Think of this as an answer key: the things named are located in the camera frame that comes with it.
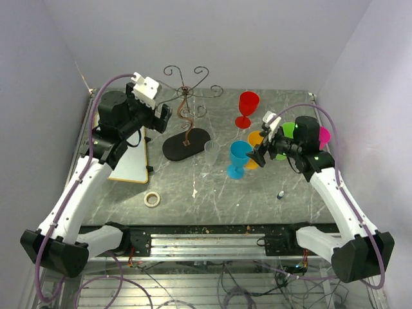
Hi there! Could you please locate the copper wire wine glass rack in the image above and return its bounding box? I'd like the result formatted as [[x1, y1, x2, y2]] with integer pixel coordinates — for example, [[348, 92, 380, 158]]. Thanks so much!
[[156, 65, 224, 162]]

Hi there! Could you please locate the blue plastic wine glass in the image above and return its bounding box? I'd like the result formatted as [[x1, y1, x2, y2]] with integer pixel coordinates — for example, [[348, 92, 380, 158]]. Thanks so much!
[[227, 140, 252, 180]]

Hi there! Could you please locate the masking tape roll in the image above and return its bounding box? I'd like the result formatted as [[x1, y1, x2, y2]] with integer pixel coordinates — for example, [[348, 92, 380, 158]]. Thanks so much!
[[144, 192, 161, 209]]

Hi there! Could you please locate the red plastic wine glass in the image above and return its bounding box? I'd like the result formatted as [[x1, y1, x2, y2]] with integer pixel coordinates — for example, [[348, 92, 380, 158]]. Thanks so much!
[[235, 91, 260, 129]]

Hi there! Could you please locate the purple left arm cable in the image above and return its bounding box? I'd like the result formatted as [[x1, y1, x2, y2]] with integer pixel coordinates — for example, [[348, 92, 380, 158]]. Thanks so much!
[[33, 73, 136, 303]]

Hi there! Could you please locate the orange plastic wine glass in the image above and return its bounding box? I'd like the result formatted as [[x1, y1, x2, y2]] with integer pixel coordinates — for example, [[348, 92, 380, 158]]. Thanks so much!
[[245, 131, 263, 170]]

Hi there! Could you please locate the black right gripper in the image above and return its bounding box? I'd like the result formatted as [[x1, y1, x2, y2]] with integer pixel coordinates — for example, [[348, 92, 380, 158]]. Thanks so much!
[[246, 126, 302, 167]]

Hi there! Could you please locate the aluminium mounting rail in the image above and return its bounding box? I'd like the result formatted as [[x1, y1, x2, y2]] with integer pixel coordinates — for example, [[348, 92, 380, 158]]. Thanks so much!
[[77, 225, 342, 261]]

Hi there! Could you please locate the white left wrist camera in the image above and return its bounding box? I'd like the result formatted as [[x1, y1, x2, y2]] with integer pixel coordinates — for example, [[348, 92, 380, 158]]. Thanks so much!
[[131, 72, 162, 109]]

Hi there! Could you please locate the green plastic wine glass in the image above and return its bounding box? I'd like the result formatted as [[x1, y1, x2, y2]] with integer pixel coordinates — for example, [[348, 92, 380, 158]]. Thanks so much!
[[276, 122, 295, 161]]

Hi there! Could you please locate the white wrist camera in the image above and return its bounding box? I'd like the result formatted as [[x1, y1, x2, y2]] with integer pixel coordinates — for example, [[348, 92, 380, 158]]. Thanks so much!
[[131, 72, 162, 109], [262, 111, 281, 142]]

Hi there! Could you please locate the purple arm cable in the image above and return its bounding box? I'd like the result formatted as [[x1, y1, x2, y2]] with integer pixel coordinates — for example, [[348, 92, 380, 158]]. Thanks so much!
[[33, 73, 136, 303], [267, 102, 386, 289]]

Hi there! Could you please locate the clear wine glass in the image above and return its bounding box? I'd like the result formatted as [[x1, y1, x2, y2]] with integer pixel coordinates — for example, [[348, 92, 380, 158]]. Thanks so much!
[[204, 140, 220, 165]]

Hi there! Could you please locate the pink plastic wine glass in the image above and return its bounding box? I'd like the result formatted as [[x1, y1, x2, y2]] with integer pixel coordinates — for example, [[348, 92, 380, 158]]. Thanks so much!
[[319, 126, 331, 150]]

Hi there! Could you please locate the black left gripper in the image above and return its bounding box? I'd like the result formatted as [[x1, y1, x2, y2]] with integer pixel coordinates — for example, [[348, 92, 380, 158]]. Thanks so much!
[[119, 82, 172, 138]]

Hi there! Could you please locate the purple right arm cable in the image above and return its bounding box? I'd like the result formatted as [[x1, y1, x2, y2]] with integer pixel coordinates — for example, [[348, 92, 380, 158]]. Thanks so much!
[[267, 102, 386, 289]]

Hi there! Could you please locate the yellow-framed whiteboard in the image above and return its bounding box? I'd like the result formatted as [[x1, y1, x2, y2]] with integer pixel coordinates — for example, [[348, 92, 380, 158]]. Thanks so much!
[[108, 127, 149, 184]]

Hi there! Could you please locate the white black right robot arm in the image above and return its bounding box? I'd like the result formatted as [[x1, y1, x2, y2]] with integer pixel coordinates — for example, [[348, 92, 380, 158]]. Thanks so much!
[[247, 111, 395, 283]]

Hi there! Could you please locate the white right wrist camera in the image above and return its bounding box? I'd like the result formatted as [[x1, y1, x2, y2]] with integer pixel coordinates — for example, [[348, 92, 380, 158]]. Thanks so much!
[[262, 111, 281, 142]]

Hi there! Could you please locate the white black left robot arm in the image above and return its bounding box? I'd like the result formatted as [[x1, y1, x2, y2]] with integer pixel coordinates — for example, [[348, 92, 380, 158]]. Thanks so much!
[[20, 81, 172, 278]]

